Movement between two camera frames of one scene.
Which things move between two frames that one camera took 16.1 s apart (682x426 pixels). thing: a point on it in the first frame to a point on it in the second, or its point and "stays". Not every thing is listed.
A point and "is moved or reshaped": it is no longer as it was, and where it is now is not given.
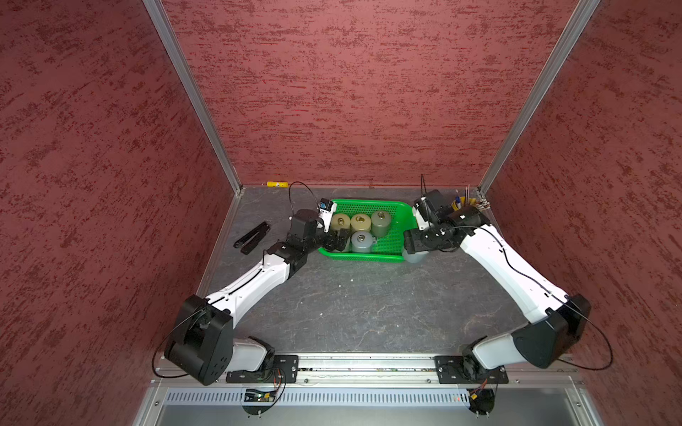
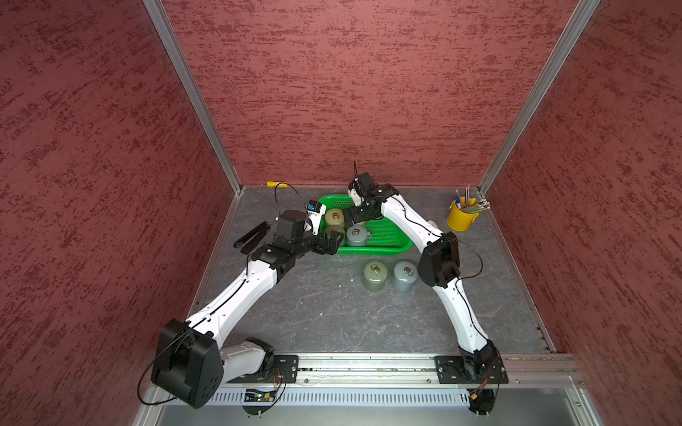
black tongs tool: (252, 238) stays
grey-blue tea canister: (415, 258) to (405, 276)
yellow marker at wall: (277, 184) stays
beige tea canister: (340, 221) stays
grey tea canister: (361, 241) is moved or reshaped
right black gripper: (413, 242) to (359, 217)
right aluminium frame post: (558, 55) stays
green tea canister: (381, 224) to (375, 276)
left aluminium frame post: (176, 51) stays
